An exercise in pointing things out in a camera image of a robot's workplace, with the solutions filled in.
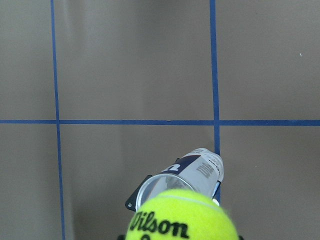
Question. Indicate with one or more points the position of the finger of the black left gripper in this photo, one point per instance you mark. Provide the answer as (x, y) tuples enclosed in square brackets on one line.
[(130, 203), (216, 197)]

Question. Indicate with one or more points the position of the yellow tennis ball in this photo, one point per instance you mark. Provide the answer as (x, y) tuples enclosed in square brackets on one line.
[(179, 214)]

